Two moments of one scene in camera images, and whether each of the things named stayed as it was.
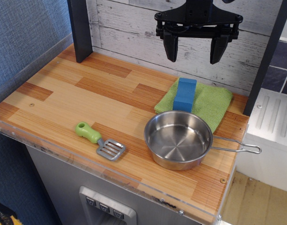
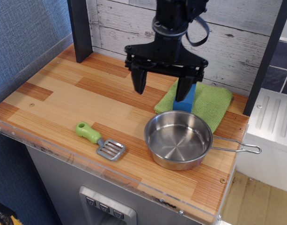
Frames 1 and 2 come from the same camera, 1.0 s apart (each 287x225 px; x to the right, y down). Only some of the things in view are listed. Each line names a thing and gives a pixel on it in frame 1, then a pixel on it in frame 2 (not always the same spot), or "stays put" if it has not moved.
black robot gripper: [197, 18] → [165, 56]
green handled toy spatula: [110, 149] stays put
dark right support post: [284, 9] stays put
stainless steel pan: [181, 140] stays put
